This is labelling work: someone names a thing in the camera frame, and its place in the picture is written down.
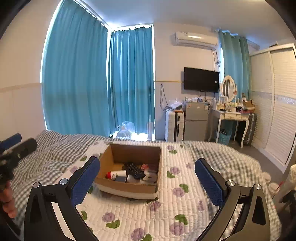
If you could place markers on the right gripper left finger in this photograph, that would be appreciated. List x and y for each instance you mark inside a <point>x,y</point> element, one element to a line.
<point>41,222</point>

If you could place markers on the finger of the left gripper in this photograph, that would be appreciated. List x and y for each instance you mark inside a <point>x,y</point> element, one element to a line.
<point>21,151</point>
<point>10,142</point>

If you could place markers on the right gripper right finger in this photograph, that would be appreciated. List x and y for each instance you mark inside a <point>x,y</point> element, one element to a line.
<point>253,220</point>

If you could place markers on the white tube red cap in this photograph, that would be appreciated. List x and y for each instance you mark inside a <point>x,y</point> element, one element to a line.
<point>112,175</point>

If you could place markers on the white charger cube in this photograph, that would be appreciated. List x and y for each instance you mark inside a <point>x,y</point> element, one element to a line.
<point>131,179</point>

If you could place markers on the black remote control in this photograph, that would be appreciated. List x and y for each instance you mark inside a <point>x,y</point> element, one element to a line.
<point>132,169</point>

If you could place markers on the white handheld massager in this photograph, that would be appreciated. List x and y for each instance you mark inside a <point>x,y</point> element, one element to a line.
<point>150,177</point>

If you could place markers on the red patterned box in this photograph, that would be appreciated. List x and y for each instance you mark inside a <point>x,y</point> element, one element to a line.
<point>149,167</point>

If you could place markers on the grey power bank charger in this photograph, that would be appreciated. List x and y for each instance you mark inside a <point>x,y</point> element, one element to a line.
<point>120,179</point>

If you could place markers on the person's left hand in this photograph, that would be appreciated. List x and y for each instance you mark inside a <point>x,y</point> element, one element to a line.
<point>8,201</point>

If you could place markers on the grey checkered blanket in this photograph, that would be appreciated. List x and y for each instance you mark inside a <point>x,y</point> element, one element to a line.
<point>58,156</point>

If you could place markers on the white floral quilt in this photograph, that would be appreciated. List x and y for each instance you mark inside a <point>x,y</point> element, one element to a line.
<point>180,211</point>

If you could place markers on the teal storage basket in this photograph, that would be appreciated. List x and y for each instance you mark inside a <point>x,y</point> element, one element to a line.
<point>224,136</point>

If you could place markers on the large blue curtain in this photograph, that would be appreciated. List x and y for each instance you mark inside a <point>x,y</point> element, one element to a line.
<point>94,79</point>

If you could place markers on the brown cardboard box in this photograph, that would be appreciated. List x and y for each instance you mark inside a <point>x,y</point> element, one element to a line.
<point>114,159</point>

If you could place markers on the clear plastic water jug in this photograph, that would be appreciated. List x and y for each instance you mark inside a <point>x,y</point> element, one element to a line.
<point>126,130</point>

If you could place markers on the silver mini fridge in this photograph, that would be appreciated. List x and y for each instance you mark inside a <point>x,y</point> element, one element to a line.
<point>196,121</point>

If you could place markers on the white suitcase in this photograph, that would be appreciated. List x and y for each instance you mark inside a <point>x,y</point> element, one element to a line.
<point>174,125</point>

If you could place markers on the oval vanity mirror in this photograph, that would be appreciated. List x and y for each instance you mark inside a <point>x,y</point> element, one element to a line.
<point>228,89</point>

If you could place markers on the white louvered wardrobe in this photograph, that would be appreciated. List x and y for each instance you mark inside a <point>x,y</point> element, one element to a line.
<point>273,94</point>

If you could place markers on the blue curtain by wardrobe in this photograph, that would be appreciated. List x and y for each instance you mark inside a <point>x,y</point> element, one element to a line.
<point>236,61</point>

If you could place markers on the white air conditioner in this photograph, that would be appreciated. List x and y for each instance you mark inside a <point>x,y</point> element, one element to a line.
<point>193,39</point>

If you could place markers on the black wall television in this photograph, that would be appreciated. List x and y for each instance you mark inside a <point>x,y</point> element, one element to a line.
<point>201,80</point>

